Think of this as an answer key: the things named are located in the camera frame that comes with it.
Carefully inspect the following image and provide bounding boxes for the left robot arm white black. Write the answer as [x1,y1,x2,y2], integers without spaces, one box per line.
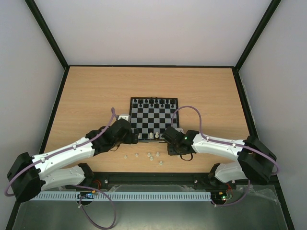
[4,118,139,203]

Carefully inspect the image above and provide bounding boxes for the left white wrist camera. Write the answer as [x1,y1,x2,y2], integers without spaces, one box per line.
[118,114,131,123]

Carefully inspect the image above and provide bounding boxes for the black and silver chessboard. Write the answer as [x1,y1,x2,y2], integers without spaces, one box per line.
[130,97,180,142]

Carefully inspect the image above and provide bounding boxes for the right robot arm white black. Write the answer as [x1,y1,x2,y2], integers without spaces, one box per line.
[162,127,277,188]

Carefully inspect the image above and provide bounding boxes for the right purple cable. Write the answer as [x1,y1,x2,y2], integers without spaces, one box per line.
[170,105,280,207]

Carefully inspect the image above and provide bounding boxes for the controller circuit board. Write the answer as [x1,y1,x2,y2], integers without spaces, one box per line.
[76,190,99,200]
[211,190,234,203]

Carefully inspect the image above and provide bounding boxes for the light blue slotted cable duct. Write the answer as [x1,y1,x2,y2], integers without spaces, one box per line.
[32,191,211,202]

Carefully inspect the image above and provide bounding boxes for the black aluminium frame rail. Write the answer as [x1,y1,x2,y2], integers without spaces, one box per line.
[24,171,279,190]

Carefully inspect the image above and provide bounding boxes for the left controller circuit board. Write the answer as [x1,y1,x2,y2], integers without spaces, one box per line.
[76,190,99,200]

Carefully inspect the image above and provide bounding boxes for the clear plastic sheet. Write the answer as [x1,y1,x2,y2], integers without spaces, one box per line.
[13,194,287,230]

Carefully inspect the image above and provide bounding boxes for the right controller circuit board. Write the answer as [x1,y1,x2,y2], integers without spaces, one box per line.
[211,190,234,203]

